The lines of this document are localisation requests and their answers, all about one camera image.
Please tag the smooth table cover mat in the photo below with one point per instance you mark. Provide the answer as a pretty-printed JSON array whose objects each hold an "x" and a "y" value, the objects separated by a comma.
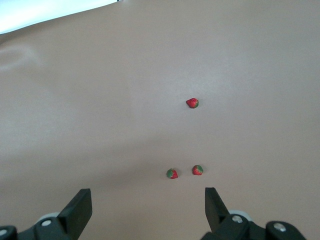
[{"x": 100, "y": 112}]

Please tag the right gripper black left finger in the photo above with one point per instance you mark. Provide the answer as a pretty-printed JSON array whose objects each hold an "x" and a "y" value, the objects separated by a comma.
[{"x": 75, "y": 212}]

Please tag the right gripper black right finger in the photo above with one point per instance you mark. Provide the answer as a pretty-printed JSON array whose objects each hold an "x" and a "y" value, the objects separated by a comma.
[{"x": 216, "y": 212}]

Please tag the red toy strawberry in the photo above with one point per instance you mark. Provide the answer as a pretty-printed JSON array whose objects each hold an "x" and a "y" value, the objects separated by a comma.
[
  {"x": 197, "y": 170},
  {"x": 192, "y": 102},
  {"x": 172, "y": 173}
]

